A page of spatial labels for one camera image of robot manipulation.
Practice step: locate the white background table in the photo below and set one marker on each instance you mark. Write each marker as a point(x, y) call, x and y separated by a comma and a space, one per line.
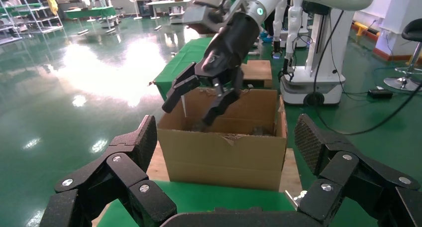
point(168, 2)

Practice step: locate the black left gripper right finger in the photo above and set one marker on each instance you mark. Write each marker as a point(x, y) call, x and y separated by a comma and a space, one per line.
point(356, 182)

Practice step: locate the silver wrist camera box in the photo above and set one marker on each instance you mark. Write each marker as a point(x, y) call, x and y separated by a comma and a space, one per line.
point(201, 17)

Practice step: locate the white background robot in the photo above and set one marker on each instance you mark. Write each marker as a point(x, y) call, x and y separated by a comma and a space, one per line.
point(316, 83)

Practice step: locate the black power adapter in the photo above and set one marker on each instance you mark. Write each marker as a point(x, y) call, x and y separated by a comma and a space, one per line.
point(379, 93)

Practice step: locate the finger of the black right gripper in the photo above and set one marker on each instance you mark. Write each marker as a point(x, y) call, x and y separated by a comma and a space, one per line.
point(222, 105)
point(181, 87)

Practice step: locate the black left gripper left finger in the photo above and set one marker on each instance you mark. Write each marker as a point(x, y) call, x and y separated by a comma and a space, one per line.
point(125, 172)

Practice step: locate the large open cardboard carton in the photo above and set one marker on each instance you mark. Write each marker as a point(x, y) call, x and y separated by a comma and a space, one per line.
point(224, 159)

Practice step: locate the background table with green cloth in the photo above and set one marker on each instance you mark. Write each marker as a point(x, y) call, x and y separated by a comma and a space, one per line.
point(89, 12)

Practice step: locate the large green table cloth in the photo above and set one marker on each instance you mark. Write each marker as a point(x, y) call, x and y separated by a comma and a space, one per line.
point(214, 197)

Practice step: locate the plain brown cardboard box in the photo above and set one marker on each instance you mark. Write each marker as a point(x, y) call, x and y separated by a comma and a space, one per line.
point(258, 72)

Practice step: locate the small reddish cloth clip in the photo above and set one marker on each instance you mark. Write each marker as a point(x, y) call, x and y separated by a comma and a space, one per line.
point(151, 83)

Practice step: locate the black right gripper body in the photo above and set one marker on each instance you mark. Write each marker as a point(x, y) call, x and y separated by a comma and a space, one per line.
point(227, 50)

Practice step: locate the black bar stool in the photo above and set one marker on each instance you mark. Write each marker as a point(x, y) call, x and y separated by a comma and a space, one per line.
point(413, 31)

